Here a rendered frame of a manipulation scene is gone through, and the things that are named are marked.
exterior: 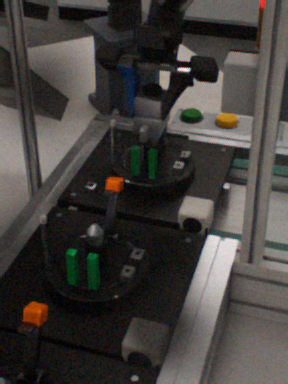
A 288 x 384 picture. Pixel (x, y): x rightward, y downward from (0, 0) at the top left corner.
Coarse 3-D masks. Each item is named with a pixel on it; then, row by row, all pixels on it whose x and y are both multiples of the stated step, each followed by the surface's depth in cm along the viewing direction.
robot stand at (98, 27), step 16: (144, 16) 142; (96, 32) 135; (112, 32) 134; (128, 32) 134; (96, 48) 140; (128, 48) 133; (96, 64) 142; (96, 80) 145; (112, 80) 137; (144, 80) 139; (96, 96) 148; (112, 96) 140; (112, 112) 141; (128, 112) 141
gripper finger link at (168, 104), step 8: (176, 72) 94; (176, 80) 94; (184, 80) 95; (168, 88) 95; (176, 88) 95; (184, 88) 98; (168, 96) 95; (176, 96) 97; (168, 104) 95; (168, 112) 96
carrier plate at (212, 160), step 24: (120, 144) 112; (192, 144) 112; (216, 144) 112; (96, 168) 106; (216, 168) 105; (72, 192) 100; (96, 192) 100; (120, 192) 100; (192, 192) 99; (216, 192) 99; (120, 216) 96; (144, 216) 94; (168, 216) 94
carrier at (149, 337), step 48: (48, 240) 79; (96, 240) 80; (144, 240) 90; (192, 240) 89; (0, 288) 82; (48, 288) 81; (96, 288) 78; (144, 288) 81; (48, 336) 75; (96, 336) 75; (144, 336) 72
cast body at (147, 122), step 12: (156, 84) 97; (144, 96) 96; (156, 96) 96; (144, 108) 96; (156, 108) 95; (144, 120) 96; (156, 120) 96; (168, 120) 101; (144, 132) 95; (156, 132) 97
